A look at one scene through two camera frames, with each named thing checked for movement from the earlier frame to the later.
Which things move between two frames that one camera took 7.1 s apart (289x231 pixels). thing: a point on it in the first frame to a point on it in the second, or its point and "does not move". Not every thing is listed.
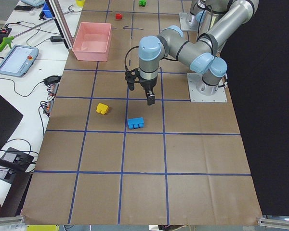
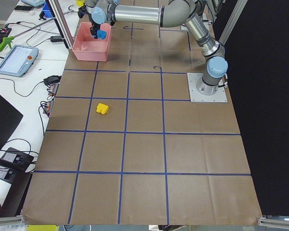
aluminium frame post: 61,21 does not move
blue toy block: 135,122 to 101,34
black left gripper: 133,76 to 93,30
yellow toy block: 102,108 does not move
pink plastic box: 92,41 does not move
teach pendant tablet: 18,61 does not move
